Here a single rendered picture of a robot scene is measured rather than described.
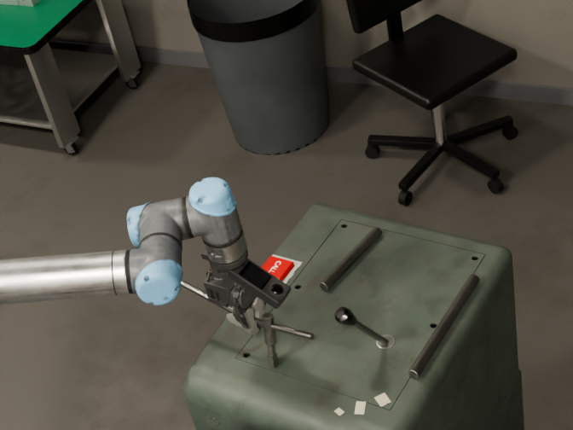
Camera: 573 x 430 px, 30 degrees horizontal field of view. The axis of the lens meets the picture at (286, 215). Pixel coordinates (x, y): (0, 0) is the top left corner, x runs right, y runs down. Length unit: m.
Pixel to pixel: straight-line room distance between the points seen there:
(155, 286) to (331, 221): 0.72
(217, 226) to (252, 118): 2.82
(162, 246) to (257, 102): 2.83
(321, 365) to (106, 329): 2.18
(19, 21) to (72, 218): 0.91
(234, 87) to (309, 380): 2.68
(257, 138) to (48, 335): 1.28
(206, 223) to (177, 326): 2.23
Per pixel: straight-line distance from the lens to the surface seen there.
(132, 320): 4.18
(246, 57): 4.47
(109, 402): 3.92
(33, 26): 4.88
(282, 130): 4.71
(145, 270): 1.78
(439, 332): 2.09
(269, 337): 2.06
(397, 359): 2.08
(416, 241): 2.32
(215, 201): 1.85
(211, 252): 1.93
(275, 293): 1.96
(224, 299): 2.03
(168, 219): 1.87
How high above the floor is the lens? 2.79
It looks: 39 degrees down
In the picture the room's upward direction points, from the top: 13 degrees counter-clockwise
